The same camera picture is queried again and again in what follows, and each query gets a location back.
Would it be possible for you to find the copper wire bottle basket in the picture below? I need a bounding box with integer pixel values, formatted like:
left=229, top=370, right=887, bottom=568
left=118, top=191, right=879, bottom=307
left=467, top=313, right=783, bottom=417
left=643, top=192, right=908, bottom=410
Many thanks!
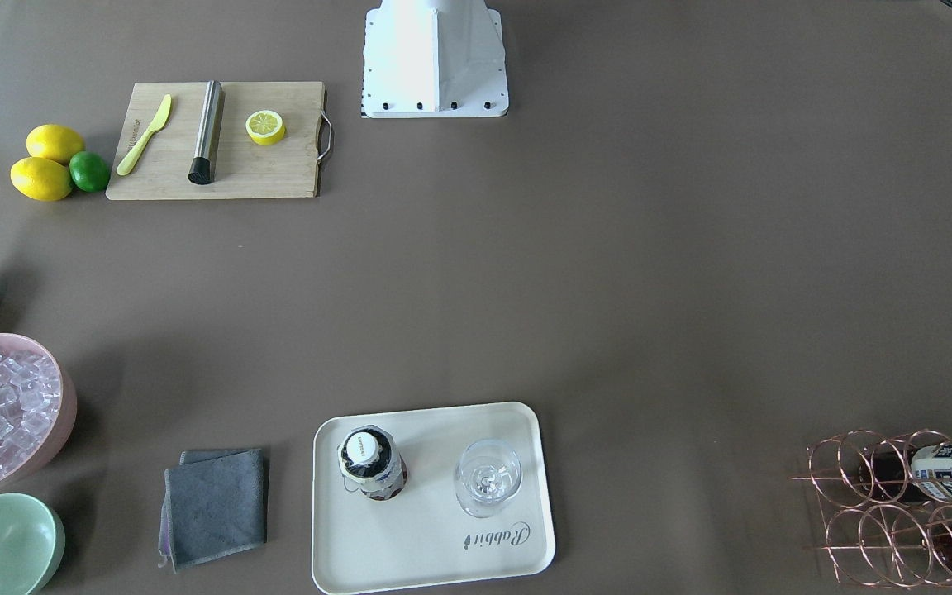
left=797, top=429, right=952, bottom=590

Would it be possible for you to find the clear wine glass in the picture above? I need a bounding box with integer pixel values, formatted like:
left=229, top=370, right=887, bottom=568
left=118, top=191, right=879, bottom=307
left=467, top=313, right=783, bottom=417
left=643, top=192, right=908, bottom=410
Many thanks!
left=454, top=438, right=524, bottom=517

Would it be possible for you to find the bamboo cutting board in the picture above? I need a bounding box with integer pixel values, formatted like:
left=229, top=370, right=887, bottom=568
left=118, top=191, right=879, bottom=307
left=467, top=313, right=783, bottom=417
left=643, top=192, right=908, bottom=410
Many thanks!
left=106, top=80, right=331, bottom=201

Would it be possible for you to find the cream serving tray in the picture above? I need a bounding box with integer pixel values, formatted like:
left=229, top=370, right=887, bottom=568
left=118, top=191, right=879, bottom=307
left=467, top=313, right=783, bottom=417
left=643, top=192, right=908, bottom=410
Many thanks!
left=311, top=402, right=556, bottom=594

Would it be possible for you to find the half lemon slice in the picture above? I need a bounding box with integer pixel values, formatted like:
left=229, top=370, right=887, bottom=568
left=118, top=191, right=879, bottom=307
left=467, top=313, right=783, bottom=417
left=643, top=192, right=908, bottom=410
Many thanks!
left=245, top=109, right=287, bottom=146

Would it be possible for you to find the steel muddler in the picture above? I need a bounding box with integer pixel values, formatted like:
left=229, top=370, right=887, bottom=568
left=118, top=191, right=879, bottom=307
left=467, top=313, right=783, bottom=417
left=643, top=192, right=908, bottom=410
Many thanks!
left=188, top=80, right=224, bottom=185

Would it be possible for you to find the grey folded cloth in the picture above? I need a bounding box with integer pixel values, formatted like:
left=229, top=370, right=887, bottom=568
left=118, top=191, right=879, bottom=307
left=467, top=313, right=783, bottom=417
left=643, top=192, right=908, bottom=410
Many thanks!
left=158, top=448, right=268, bottom=573

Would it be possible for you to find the yellow plastic knife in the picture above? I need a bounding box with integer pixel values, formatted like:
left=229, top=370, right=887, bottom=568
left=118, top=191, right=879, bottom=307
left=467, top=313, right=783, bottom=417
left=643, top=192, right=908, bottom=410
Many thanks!
left=116, top=94, right=173, bottom=176

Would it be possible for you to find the green lime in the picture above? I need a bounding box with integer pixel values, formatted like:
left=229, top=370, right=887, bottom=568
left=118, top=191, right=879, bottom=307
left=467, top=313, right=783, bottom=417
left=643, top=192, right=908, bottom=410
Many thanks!
left=68, top=150, right=112, bottom=193

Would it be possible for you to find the yellow lemon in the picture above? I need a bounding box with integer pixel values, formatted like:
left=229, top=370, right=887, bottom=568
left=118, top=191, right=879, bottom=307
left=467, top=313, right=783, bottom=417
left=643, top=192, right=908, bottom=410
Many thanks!
left=24, top=123, right=86, bottom=165
left=10, top=157, right=73, bottom=201

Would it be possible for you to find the pink bowl of ice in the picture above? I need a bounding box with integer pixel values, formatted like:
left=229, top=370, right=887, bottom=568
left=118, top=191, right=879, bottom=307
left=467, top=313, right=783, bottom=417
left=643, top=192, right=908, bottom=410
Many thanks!
left=0, top=334, right=77, bottom=487

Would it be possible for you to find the mint green bowl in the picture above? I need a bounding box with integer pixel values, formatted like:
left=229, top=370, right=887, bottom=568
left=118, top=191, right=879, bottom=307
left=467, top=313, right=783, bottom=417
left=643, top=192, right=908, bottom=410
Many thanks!
left=0, top=493, right=65, bottom=594

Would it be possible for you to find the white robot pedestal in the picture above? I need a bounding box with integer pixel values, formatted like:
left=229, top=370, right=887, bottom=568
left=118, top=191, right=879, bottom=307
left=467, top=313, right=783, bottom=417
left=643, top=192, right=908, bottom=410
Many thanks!
left=360, top=1, right=510, bottom=118

